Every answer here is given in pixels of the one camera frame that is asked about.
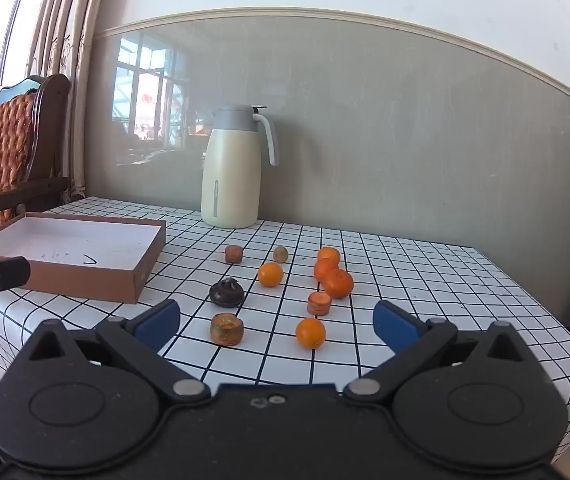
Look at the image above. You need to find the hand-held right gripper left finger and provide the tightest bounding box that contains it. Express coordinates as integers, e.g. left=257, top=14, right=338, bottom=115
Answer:
left=27, top=299, right=212, bottom=406

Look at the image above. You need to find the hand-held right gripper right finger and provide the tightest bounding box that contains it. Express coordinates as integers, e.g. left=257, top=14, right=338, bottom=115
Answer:
left=343, top=300, right=536, bottom=406

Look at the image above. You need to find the brown cardboard box tray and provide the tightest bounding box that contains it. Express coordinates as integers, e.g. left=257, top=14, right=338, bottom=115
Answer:
left=0, top=212, right=166, bottom=305

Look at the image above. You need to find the dark purple mangosteen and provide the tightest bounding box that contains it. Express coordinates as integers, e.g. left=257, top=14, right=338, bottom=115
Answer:
left=209, top=277, right=244, bottom=308

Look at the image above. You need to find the white black checked tablecloth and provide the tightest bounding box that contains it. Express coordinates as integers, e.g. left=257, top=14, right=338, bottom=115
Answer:
left=0, top=196, right=570, bottom=466

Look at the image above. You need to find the orange tufted wooden sofa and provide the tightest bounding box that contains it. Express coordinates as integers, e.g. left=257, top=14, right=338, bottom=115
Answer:
left=0, top=74, right=73, bottom=251

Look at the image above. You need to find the cream thermos jug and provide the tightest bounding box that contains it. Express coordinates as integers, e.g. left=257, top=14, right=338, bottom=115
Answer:
left=201, top=104, right=280, bottom=230

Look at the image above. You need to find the beige patterned curtain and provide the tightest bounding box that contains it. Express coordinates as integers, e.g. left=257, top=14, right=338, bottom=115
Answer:
left=25, top=0, right=113, bottom=200

